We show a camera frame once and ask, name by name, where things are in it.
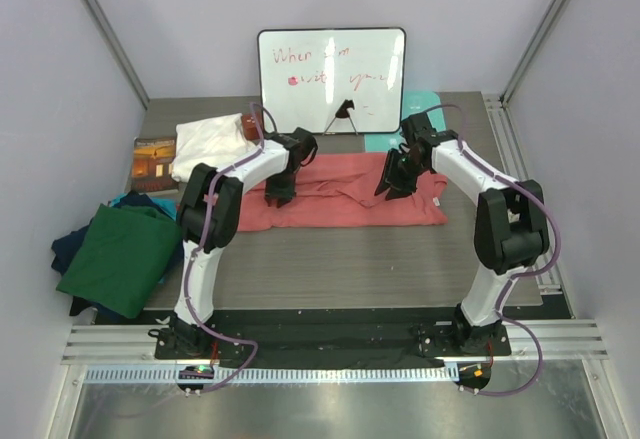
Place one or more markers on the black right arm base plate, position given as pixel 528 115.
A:
pixel 449 340

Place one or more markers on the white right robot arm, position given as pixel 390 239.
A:
pixel 511 227

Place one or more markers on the red brown eraser block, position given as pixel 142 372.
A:
pixel 251 126

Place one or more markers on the white t shirt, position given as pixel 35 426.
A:
pixel 213 141

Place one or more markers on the red t shirt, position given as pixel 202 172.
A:
pixel 337 191

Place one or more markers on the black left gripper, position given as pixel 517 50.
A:
pixel 284 195

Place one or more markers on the aluminium corner post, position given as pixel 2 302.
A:
pixel 542 32
pixel 108 33

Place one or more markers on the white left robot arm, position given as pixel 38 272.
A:
pixel 210 208

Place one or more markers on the green t shirt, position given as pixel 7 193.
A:
pixel 123 256

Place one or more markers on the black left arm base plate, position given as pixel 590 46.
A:
pixel 179 340

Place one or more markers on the aluminium left corner post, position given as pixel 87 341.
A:
pixel 108 33

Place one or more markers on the white dry erase board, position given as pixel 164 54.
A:
pixel 305 75

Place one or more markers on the aluminium right corner post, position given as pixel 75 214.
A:
pixel 542 32

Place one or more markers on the metal wire board stand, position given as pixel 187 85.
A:
pixel 343 113

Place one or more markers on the teal t shirt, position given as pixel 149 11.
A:
pixel 132 198

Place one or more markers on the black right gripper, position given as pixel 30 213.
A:
pixel 402 188

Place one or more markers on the orange cover book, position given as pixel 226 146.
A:
pixel 152 165

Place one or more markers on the white perforated cable rail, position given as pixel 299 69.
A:
pixel 194 375

